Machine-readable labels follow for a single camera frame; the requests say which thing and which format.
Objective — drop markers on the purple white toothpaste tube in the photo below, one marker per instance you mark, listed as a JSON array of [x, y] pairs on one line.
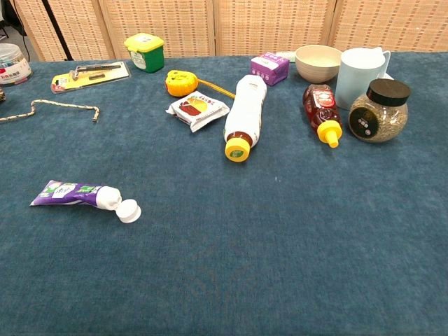
[[70, 193]]

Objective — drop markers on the white drink bottle yellow cap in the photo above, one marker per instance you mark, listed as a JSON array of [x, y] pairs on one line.
[[246, 108]]

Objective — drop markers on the white red snack packet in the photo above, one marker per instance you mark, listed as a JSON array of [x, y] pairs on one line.
[[197, 110]]

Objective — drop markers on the blue table cloth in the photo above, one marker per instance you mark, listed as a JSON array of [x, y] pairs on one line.
[[224, 245]]

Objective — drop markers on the yellow orange tape measure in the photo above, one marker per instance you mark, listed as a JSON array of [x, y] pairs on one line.
[[178, 84]]

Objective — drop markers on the purple tissue pack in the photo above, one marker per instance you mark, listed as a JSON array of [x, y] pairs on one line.
[[269, 68]]

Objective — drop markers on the red sauce bottle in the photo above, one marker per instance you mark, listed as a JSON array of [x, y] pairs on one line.
[[322, 108]]

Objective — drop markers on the teal brush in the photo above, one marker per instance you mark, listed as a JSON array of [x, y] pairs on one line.
[[285, 55]]

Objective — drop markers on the green container yellow lid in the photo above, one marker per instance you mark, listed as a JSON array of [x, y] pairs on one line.
[[148, 56]]

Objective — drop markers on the beige bowl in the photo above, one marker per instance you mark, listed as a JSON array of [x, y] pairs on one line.
[[316, 66]]

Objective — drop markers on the light blue cup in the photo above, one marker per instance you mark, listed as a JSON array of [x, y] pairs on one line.
[[355, 77]]

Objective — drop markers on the razor in yellow blister pack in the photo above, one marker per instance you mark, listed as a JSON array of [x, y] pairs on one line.
[[89, 75]]

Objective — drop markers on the glass seed jar black lid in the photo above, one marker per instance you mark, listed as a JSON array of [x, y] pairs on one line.
[[379, 115]]

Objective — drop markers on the white blue flat packet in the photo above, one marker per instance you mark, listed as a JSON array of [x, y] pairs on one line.
[[388, 76]]

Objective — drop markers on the black tripod stand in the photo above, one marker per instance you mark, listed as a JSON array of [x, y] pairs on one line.
[[56, 28]]

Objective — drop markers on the clear plastic jar of clips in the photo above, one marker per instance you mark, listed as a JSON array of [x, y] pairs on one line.
[[12, 66]]

